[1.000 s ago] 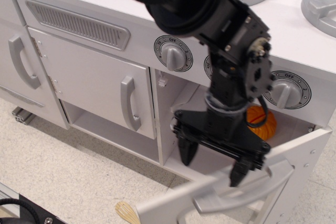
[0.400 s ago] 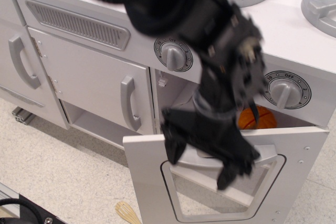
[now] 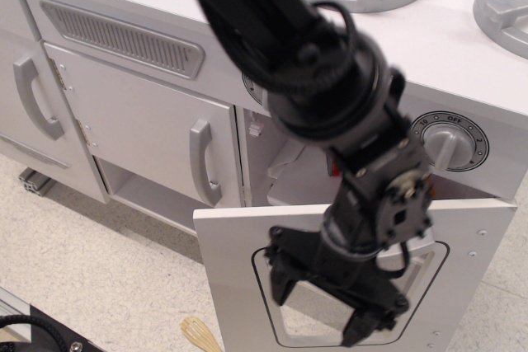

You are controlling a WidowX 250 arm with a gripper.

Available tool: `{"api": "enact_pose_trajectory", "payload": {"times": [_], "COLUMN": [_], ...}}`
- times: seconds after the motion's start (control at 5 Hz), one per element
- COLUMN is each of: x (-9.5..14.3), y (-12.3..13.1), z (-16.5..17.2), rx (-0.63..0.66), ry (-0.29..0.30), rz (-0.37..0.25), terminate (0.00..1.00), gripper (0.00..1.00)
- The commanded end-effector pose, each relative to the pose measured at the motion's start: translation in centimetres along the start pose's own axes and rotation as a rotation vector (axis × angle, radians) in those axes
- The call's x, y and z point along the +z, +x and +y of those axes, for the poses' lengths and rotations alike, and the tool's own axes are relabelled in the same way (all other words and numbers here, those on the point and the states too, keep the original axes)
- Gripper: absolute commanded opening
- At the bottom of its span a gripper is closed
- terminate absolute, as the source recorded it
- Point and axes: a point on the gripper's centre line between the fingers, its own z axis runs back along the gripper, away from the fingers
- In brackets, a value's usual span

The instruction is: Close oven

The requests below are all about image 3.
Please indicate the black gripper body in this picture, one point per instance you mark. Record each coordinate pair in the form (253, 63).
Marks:
(360, 284)

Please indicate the grey stove knob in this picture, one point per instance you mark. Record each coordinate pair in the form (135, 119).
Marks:
(257, 93)
(452, 142)

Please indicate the aluminium extrusion frame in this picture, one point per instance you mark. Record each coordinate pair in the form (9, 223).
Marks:
(35, 182)

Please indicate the silver right stove burner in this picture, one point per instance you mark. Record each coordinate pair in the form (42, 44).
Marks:
(497, 20)

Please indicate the grey vent grille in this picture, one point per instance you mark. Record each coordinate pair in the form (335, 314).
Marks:
(163, 52)

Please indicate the grey left stove knob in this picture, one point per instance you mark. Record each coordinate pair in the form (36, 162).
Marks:
(257, 93)

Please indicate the grey fridge door handle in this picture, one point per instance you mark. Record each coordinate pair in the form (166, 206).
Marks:
(25, 73)

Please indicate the white cabinet door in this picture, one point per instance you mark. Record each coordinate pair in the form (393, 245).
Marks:
(138, 131)

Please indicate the grey oven door handle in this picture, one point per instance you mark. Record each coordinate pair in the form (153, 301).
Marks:
(393, 258)

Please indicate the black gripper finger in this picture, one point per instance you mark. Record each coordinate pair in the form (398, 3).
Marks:
(283, 281)
(362, 324)

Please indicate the red white toy can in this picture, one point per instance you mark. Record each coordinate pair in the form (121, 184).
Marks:
(334, 166)

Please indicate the wooden slotted spatula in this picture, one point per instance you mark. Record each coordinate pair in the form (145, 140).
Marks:
(197, 332)

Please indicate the grey right stove knob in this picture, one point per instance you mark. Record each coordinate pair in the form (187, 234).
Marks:
(452, 142)

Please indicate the white oven door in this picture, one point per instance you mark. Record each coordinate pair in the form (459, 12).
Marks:
(447, 266)

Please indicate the white toy kitchen body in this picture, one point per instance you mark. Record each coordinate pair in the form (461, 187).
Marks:
(126, 279)

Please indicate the white fridge door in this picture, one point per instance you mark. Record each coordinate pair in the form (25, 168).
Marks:
(65, 160)

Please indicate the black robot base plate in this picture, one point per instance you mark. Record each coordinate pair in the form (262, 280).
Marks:
(33, 330)

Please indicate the grey cabinet door handle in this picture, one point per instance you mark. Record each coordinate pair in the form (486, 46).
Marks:
(199, 139)

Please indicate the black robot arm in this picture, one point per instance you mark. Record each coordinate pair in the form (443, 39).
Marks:
(330, 86)

